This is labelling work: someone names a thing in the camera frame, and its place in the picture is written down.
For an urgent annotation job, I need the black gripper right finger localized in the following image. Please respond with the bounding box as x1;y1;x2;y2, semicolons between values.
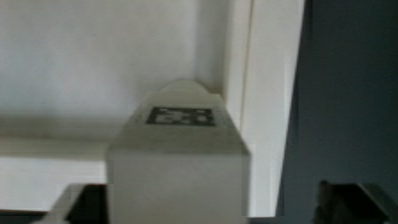
313;181;398;224

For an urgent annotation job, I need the white table leg with tag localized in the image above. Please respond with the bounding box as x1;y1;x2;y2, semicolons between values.
107;80;251;224

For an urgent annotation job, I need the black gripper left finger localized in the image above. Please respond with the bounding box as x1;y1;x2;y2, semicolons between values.
32;183;111;224

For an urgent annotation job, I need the white square tabletop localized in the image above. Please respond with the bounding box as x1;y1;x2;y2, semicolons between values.
0;0;306;217

